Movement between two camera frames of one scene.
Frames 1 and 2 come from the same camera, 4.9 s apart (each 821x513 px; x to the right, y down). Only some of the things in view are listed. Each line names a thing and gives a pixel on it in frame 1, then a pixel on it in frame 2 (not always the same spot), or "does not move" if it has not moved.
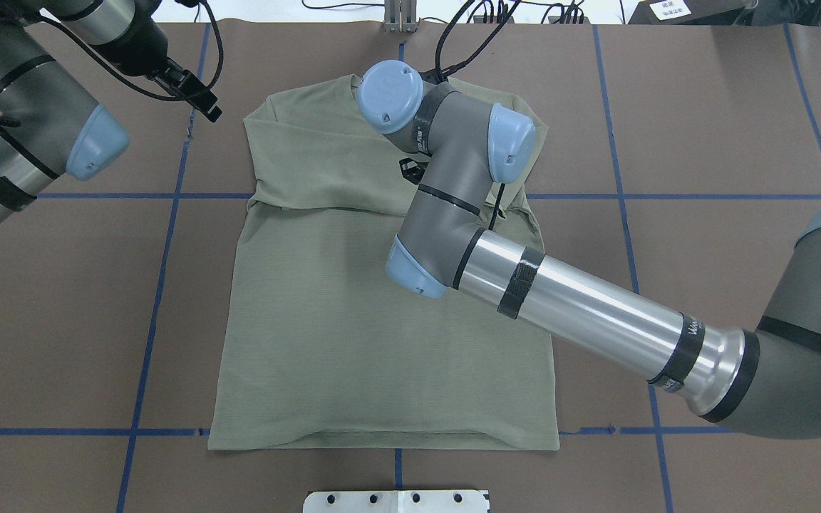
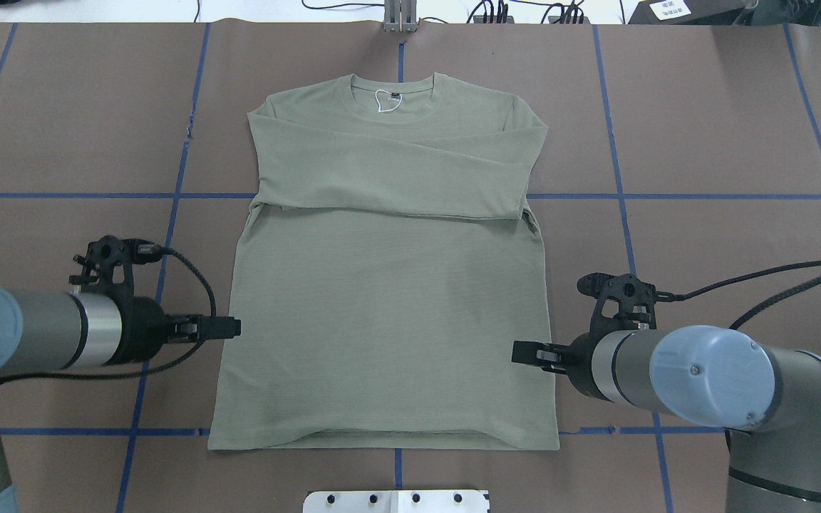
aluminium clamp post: [400, 16] does not move
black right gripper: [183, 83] to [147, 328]
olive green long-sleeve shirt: [320, 348] does not move
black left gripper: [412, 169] to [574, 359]
